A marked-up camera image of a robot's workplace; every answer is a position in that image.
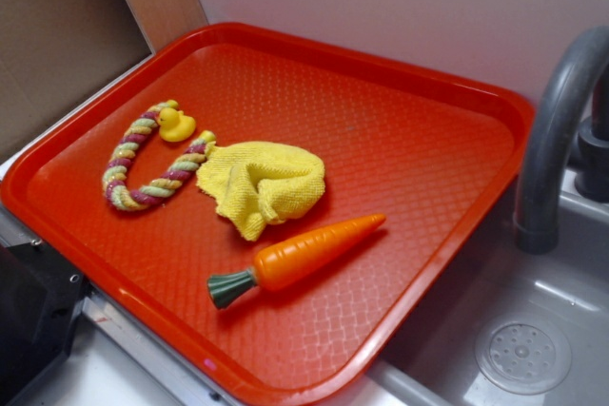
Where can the yellow microfiber cloth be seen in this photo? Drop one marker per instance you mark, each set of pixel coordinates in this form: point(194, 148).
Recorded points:
point(257, 184)

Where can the multicolour braided rope toy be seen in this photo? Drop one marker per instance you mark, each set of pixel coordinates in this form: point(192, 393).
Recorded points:
point(159, 190)

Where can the grey toy sink basin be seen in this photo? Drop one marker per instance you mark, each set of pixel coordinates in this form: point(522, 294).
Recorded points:
point(431, 361)

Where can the yellow rubber duck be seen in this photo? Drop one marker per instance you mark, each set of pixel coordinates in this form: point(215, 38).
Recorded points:
point(174, 125)

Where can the grey curved faucet spout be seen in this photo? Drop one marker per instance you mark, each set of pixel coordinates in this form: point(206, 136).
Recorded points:
point(565, 103)

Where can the red plastic tray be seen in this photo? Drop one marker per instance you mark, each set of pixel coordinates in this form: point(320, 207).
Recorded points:
point(431, 151)

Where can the orange plastic toy carrot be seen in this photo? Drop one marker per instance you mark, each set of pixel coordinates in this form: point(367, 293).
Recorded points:
point(285, 263)

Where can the brown cardboard panel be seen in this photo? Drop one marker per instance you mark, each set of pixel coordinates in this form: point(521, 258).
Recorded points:
point(54, 55)

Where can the sink drain strainer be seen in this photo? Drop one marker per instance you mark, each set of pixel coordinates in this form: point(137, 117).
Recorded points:
point(523, 354)

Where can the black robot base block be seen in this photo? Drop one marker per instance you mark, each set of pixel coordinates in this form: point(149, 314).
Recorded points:
point(41, 300)

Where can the dark grey faucet handle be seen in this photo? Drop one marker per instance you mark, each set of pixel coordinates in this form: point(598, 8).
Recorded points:
point(592, 181)

